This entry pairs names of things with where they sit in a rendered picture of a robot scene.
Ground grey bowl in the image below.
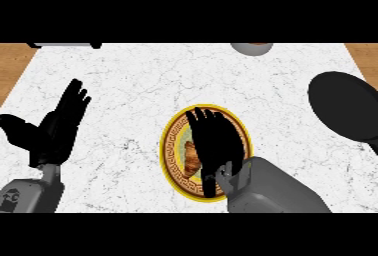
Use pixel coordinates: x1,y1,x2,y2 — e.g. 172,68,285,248
228,42,274,57

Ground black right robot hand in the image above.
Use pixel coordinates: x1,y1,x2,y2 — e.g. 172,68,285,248
184,106,246,199

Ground brown croissant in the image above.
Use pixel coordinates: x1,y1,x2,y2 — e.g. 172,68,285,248
183,140,203,176

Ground black pan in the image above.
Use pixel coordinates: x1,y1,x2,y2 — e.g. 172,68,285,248
307,70,378,155

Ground black and grey appliance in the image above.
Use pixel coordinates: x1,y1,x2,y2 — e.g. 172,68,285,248
26,42,103,50

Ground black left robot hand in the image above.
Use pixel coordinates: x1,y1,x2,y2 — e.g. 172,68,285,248
0,78,93,169

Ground yellow patterned plate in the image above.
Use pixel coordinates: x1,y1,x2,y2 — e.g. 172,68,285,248
159,103,255,203

